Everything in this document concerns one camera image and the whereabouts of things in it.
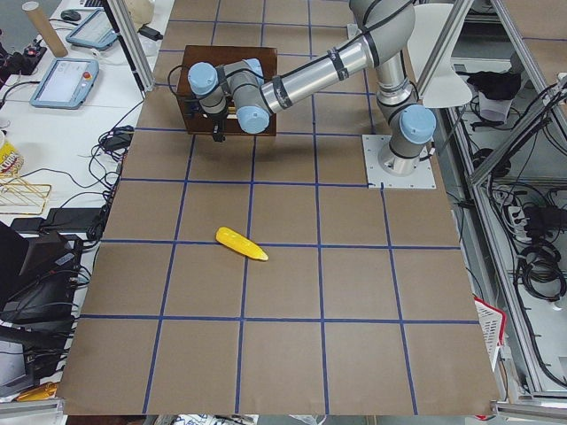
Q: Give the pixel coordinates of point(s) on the gold wire rack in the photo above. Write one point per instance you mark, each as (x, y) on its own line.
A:
(21, 197)

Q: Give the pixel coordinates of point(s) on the aluminium frame post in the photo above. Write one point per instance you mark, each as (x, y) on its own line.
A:
(123, 26)

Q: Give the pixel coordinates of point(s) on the dark wooden drawer box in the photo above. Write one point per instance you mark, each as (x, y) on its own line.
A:
(236, 73)

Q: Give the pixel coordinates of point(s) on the yellow corn cob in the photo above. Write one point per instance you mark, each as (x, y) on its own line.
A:
(240, 244)

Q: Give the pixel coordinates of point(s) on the blue teach pendant near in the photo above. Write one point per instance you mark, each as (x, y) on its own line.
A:
(66, 84)

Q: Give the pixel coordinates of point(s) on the blue teach pendant far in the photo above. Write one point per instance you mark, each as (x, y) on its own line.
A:
(95, 31)

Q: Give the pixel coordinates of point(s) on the red white basket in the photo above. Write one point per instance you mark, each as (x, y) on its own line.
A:
(492, 321)

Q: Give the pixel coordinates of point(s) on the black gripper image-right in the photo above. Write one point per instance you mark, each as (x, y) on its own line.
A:
(217, 120)

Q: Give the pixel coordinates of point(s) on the blue teach pendant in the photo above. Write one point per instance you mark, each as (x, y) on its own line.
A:
(95, 31)
(66, 84)

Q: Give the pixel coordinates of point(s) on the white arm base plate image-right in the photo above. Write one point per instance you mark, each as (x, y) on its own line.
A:
(386, 171)

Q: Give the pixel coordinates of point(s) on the cardboard tube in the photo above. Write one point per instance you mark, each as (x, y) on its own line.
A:
(38, 18)

